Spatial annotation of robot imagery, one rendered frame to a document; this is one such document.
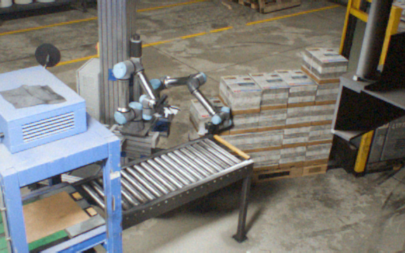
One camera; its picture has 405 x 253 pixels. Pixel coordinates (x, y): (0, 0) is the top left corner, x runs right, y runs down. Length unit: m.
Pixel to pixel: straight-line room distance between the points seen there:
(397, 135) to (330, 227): 1.37
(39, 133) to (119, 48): 1.73
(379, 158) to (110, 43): 3.07
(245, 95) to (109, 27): 1.36
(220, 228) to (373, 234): 1.40
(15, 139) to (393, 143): 4.08
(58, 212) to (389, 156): 3.62
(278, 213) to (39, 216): 2.34
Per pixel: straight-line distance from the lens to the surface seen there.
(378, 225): 5.22
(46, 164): 2.83
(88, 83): 4.68
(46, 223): 3.62
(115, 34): 4.46
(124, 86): 4.27
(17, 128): 2.88
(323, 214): 5.16
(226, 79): 5.00
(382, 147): 5.79
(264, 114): 5.02
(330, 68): 5.15
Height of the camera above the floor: 3.06
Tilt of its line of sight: 29 degrees down
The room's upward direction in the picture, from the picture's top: 4 degrees clockwise
